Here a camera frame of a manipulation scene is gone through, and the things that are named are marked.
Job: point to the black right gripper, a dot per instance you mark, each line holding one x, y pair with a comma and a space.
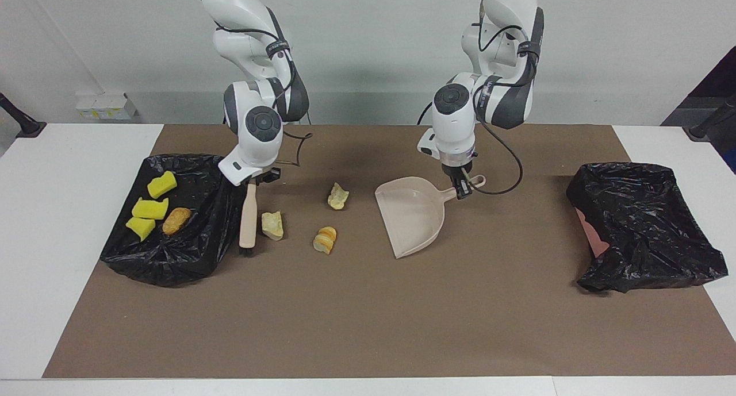
273, 175

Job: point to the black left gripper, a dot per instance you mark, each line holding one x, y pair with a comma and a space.
458, 173

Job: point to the pale beige foam chunk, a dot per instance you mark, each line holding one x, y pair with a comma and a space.
338, 197
272, 226

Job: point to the beige plastic dustpan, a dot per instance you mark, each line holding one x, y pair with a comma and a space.
411, 212

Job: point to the orange striped toy croissant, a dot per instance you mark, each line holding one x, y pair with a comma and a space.
325, 241

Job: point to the brown toy bread roll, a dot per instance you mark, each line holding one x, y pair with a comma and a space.
176, 220

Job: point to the yellow sponge piece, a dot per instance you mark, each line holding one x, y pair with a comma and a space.
150, 208
162, 185
141, 228

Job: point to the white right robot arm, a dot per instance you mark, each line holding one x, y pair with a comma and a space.
253, 154

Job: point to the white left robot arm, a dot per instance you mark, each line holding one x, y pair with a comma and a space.
454, 131

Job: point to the right black trash bag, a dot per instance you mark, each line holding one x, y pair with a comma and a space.
190, 258

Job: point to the black bag over pink bin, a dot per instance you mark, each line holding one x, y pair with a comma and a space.
644, 223

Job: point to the large brown table mat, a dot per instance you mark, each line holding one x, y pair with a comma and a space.
287, 327

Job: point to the white power strip box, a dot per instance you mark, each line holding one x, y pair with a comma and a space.
106, 108

